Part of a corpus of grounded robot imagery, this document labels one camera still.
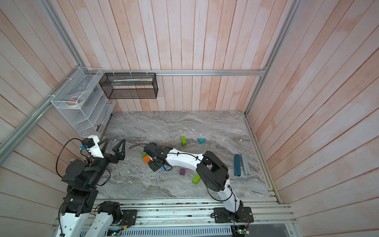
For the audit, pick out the teal stapler tool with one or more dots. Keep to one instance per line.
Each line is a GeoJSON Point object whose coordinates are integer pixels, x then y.
{"type": "Point", "coordinates": [237, 165]}

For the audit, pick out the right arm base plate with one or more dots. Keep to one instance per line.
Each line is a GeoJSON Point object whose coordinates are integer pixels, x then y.
{"type": "Point", "coordinates": [243, 214]}

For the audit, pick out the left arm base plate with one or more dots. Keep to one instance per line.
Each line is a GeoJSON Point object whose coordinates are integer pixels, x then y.
{"type": "Point", "coordinates": [128, 217]}

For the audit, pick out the orange block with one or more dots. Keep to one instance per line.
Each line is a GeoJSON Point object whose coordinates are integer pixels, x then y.
{"type": "Point", "coordinates": [147, 159]}

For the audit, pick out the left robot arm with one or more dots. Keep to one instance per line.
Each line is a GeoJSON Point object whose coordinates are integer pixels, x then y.
{"type": "Point", "coordinates": [82, 178]}

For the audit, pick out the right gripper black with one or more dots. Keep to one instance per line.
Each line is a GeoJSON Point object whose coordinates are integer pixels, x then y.
{"type": "Point", "coordinates": [154, 169]}

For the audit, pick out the teal triangle block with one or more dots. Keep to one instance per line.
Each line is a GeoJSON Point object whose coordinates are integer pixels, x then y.
{"type": "Point", "coordinates": [201, 140]}

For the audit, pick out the white wire shelf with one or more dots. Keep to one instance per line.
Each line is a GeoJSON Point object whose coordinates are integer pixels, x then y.
{"type": "Point", "coordinates": [92, 117]}

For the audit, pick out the tape roll on shelf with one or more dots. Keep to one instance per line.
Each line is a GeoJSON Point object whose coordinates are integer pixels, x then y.
{"type": "Point", "coordinates": [75, 101]}

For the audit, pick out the light blue block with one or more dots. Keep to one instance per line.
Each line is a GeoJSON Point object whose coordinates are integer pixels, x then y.
{"type": "Point", "coordinates": [166, 168]}

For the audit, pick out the black mesh basket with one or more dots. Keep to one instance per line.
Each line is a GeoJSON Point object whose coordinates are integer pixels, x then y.
{"type": "Point", "coordinates": [129, 85]}

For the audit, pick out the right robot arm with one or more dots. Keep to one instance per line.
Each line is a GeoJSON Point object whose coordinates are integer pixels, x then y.
{"type": "Point", "coordinates": [211, 170]}

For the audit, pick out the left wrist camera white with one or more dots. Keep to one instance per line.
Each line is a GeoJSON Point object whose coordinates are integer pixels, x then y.
{"type": "Point", "coordinates": [91, 144]}

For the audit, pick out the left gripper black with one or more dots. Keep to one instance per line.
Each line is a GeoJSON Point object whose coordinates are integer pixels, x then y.
{"type": "Point", "coordinates": [113, 159]}

